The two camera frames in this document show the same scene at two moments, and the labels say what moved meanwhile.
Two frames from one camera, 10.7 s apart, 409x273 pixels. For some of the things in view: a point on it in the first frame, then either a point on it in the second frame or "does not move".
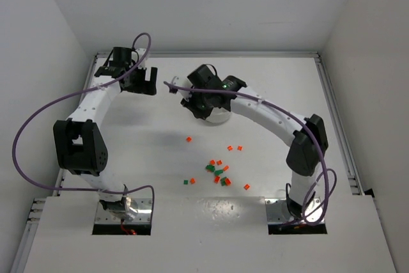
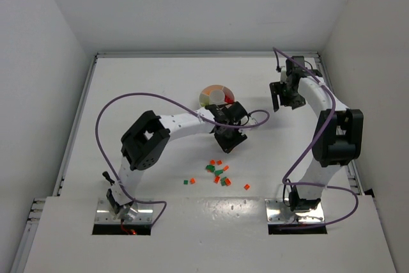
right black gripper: x=190 y=107 -> x=275 y=94
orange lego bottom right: x=227 y=181 does not move
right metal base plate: x=277 y=211 does not move
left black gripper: x=140 y=82 -> x=231 y=142
